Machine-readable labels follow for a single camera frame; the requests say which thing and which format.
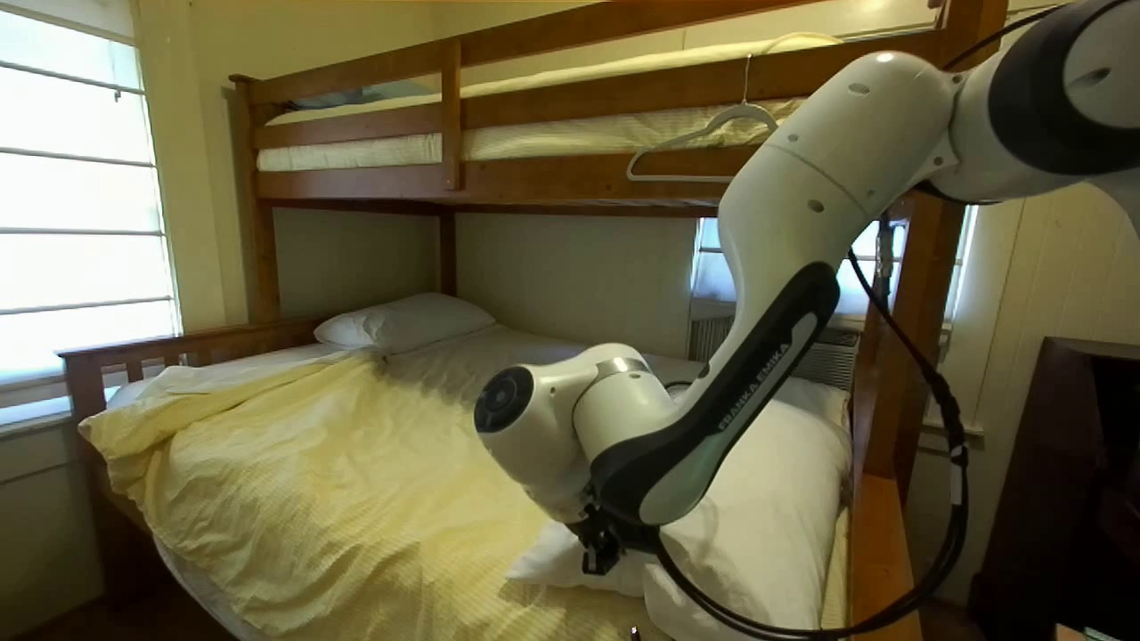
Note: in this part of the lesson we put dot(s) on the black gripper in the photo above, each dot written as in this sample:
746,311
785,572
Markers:
599,547

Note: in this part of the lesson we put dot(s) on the white pillow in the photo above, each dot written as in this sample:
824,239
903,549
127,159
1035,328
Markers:
763,539
404,322

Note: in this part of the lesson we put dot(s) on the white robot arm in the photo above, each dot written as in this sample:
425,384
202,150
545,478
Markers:
602,446

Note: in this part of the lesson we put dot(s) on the yellow bed blanket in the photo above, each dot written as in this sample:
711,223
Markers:
344,499

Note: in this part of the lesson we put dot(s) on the upper bunk mattress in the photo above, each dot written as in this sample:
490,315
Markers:
512,124

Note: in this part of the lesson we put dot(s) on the dark wooden cabinet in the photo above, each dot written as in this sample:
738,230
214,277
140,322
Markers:
1065,530

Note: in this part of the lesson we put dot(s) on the wooden bunk bed frame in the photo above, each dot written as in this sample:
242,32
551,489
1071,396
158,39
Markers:
884,388

